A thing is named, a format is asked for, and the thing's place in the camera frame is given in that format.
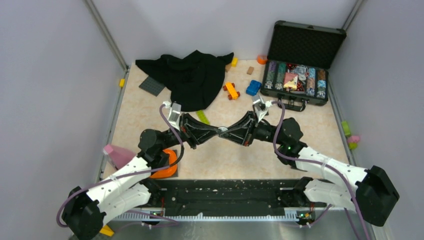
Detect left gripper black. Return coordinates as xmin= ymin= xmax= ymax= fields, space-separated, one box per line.
xmin=158 ymin=113 xmax=221 ymax=151

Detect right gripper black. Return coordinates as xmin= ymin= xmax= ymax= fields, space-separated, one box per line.
xmin=220 ymin=110 xmax=285 ymax=146

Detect black garment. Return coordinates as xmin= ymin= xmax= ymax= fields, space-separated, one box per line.
xmin=135 ymin=50 xmax=234 ymax=112

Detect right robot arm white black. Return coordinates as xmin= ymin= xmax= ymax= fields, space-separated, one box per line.
xmin=218 ymin=111 xmax=400 ymax=227

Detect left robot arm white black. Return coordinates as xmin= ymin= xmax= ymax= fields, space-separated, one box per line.
xmin=56 ymin=113 xmax=227 ymax=240

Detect lime green lego plate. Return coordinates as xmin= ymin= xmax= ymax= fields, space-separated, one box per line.
xmin=195 ymin=110 xmax=211 ymax=125

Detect blue toy car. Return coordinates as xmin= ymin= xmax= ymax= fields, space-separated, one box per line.
xmin=245 ymin=79 xmax=262 ymax=97

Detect yellow toy car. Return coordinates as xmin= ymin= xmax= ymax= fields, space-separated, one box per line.
xmin=222 ymin=82 xmax=241 ymax=100

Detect orange curved toy piece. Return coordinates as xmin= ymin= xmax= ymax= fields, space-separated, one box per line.
xmin=150 ymin=148 xmax=178 ymax=180

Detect grey lego baseplate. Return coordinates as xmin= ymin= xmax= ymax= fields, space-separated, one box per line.
xmin=138 ymin=76 xmax=165 ymax=97

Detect tan wooden block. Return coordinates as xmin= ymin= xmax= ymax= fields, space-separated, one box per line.
xmin=246 ymin=66 xmax=254 ymax=75

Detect brown wooden block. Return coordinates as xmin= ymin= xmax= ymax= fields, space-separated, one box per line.
xmin=225 ymin=63 xmax=232 ymax=73

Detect yellow lego brick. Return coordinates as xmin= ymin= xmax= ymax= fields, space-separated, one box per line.
xmin=231 ymin=57 xmax=238 ymax=68

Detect orange round object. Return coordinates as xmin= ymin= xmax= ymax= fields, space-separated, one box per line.
xmin=256 ymin=55 xmax=268 ymax=65

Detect black poker chip case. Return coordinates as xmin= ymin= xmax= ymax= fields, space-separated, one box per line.
xmin=260 ymin=20 xmax=347 ymax=112

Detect pink plastic piece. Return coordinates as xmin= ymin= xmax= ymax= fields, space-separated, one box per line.
xmin=103 ymin=144 xmax=136 ymax=170

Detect yellow wedge block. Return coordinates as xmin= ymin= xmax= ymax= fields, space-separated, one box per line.
xmin=99 ymin=225 xmax=115 ymax=237

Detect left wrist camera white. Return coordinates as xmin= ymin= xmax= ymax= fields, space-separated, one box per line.
xmin=162 ymin=101 xmax=182 ymax=128

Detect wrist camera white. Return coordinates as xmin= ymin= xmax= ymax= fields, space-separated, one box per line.
xmin=162 ymin=101 xmax=182 ymax=128
xmin=252 ymin=95 xmax=273 ymax=122

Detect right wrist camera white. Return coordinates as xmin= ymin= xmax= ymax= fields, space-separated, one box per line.
xmin=252 ymin=95 xmax=273 ymax=122

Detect small yellow brick on rail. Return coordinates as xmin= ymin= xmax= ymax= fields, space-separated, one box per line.
xmin=119 ymin=78 xmax=125 ymax=88

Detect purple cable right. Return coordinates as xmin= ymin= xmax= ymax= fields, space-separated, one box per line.
xmin=269 ymin=100 xmax=372 ymax=240

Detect purple cable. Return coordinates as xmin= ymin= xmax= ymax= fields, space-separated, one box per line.
xmin=269 ymin=100 xmax=372 ymax=240
xmin=56 ymin=104 xmax=186 ymax=229

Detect pink green toys on rail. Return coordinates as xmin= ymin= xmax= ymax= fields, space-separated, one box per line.
xmin=341 ymin=121 xmax=361 ymax=150

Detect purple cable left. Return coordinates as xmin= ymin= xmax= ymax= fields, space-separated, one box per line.
xmin=56 ymin=104 xmax=186 ymax=229

